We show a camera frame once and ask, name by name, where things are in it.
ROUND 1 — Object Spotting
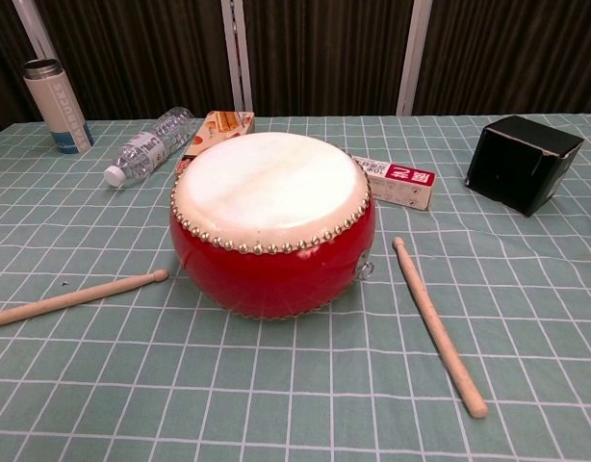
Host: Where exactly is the wooden drumstick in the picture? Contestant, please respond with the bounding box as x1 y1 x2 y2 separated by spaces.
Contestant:
0 269 170 331
392 236 489 420

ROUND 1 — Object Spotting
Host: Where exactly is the red drum with white skin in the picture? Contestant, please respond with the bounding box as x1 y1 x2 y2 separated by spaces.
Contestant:
168 131 373 321

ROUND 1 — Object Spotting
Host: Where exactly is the green grid tablecloth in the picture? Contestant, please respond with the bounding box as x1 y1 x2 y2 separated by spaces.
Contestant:
0 113 591 462

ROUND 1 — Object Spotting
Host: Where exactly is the red and white carton box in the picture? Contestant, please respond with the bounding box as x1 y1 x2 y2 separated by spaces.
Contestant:
350 154 437 211

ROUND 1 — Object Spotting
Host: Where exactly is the orange biscuit box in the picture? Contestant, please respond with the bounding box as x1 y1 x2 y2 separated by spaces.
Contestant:
175 110 256 178

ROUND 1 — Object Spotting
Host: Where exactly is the clear plastic water bottle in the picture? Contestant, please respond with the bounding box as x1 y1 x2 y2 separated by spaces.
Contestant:
103 106 197 188

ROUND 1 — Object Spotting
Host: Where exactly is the dark pleated curtain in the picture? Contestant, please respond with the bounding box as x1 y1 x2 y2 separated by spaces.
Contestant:
0 0 591 127

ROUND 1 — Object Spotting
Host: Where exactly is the black cardboard box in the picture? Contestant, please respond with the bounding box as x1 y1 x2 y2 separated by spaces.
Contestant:
464 115 585 218

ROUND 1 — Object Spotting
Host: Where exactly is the white Starbucks thermos bottle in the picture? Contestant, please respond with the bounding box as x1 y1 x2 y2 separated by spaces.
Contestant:
22 58 96 155

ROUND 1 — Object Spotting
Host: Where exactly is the white frame post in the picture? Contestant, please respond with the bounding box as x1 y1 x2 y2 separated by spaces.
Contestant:
396 0 434 116
12 0 60 63
220 0 255 116

